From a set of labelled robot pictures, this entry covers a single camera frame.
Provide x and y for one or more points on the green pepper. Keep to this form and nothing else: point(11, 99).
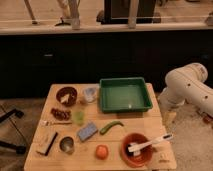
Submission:
point(107, 127)

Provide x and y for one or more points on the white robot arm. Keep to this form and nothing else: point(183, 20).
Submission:
point(187, 84)

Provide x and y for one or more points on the clear plastic cup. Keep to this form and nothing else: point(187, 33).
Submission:
point(90, 94)

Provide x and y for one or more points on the green plastic cup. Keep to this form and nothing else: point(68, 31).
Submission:
point(79, 117)

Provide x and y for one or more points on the metal cup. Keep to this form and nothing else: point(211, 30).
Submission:
point(67, 145)

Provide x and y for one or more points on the green plastic tray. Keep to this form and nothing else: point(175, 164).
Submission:
point(117, 95)

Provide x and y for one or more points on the dark red bowl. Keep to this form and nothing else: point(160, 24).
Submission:
point(67, 96)

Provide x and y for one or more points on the blue sponge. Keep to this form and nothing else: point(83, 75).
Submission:
point(86, 132)

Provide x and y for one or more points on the brown grape bunch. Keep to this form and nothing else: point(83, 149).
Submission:
point(61, 114)

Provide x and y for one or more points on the wooden table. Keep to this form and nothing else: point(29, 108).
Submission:
point(83, 158)

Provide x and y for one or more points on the orange fruit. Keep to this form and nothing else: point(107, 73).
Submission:
point(101, 152)

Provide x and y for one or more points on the white brush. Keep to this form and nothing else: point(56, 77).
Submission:
point(157, 140)

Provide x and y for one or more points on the wooden black eraser block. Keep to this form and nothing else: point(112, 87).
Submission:
point(46, 142)

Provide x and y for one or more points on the orange bowl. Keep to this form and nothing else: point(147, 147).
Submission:
point(138, 158)

